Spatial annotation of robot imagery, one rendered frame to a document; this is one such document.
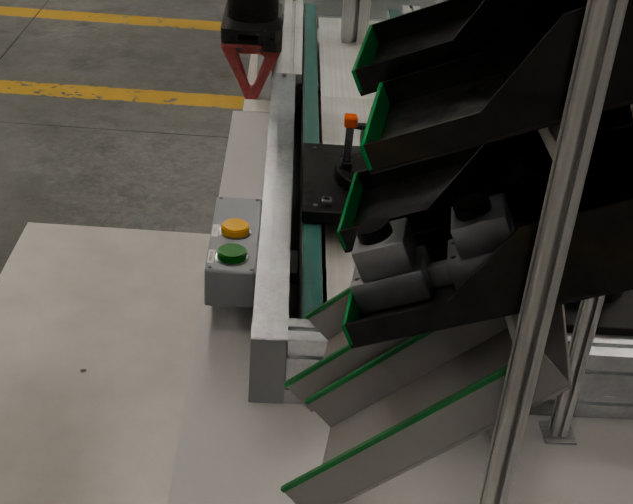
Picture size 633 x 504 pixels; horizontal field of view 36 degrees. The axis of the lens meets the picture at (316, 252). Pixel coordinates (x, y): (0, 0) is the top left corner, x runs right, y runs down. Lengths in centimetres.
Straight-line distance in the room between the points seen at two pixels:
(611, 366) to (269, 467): 44
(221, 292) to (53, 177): 237
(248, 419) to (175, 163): 258
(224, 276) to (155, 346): 13
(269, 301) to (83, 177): 243
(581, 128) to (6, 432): 80
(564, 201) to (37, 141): 336
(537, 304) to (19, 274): 95
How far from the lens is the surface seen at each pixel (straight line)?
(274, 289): 128
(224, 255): 131
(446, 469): 118
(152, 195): 351
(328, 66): 214
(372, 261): 80
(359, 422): 98
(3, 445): 121
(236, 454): 117
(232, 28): 107
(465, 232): 78
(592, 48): 64
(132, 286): 145
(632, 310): 133
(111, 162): 374
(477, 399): 81
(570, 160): 67
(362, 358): 98
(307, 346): 119
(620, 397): 130
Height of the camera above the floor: 166
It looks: 31 degrees down
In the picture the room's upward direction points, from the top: 5 degrees clockwise
